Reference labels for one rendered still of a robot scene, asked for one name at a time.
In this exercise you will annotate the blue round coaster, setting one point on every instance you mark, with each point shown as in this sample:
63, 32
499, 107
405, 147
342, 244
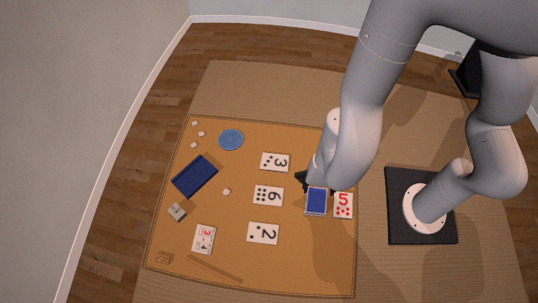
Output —
230, 139

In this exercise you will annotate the orange card cloth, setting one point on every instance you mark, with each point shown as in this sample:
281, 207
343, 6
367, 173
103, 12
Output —
237, 287
313, 255

